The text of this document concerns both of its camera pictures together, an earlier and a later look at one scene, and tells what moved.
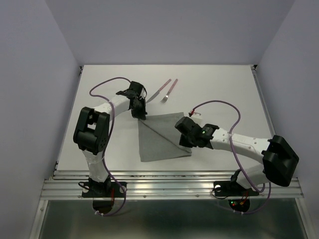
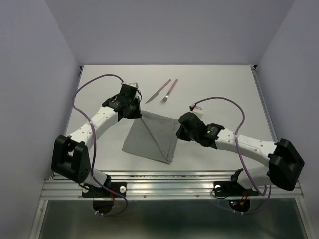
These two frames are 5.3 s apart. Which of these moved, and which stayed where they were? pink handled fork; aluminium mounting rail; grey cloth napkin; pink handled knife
Moved: grey cloth napkin
Stayed: aluminium mounting rail; pink handled fork; pink handled knife
